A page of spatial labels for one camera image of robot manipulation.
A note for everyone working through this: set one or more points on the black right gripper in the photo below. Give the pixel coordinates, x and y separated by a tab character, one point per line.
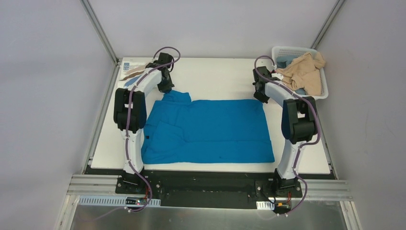
259	94

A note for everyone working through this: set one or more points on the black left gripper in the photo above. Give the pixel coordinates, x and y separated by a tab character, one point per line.
165	85

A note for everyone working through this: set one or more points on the blue polo shirt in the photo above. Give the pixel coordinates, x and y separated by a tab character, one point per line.
180	129

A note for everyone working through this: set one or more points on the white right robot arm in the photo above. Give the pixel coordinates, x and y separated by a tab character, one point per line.
298	126

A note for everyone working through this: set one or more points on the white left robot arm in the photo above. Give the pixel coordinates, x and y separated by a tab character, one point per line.
130	111

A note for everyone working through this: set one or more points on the grey-blue t-shirt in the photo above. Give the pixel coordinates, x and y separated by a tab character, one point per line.
284	61

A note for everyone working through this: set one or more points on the folded white printed t-shirt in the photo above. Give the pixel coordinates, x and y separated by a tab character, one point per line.
136	74

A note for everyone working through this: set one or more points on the white plastic laundry basket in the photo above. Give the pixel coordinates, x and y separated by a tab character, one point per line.
299	51

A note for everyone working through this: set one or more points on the beige t-shirt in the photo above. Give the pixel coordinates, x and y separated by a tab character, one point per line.
304	73

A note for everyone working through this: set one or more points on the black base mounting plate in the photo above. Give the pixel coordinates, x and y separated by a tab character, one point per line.
234	190

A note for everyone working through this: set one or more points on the aluminium frame post left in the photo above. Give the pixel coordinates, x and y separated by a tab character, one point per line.
86	4

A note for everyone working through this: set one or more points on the aluminium frame post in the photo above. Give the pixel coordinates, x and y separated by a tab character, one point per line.
327	23
86	4

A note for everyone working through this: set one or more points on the aluminium frame post right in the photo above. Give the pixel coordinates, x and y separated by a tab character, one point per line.
327	23

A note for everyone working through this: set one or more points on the white slotted cable duct left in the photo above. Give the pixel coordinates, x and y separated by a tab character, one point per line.
113	201

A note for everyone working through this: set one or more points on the white slotted cable duct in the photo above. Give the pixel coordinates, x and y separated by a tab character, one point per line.
113	201
265	205

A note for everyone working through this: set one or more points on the white slotted cable duct right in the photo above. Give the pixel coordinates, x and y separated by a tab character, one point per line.
265	205

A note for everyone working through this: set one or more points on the aluminium front rail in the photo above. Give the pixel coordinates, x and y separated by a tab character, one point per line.
105	185

